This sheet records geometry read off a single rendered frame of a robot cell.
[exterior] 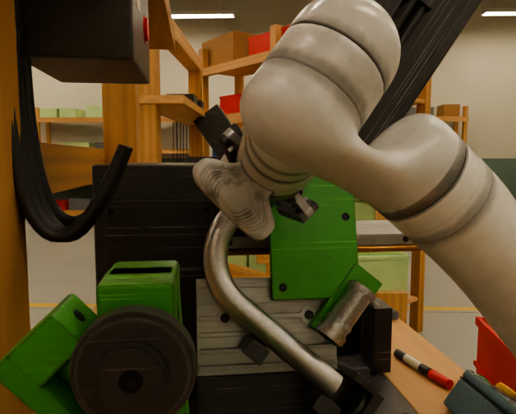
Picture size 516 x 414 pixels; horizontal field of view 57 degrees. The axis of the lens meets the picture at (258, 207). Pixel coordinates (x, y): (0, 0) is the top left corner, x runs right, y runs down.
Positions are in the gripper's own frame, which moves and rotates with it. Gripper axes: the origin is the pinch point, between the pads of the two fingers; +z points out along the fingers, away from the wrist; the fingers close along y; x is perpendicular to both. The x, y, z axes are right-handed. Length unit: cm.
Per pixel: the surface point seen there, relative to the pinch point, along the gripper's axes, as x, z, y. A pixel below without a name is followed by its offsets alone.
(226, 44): -154, 351, 136
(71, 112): -39, 830, 399
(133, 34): 0.3, -10.3, 19.9
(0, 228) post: 22.1, -14.4, 12.3
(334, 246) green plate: -2.0, 2.9, -12.0
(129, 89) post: -10, 70, 48
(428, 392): 1.0, 14.1, -38.7
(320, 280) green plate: 2.5, 2.9, -13.7
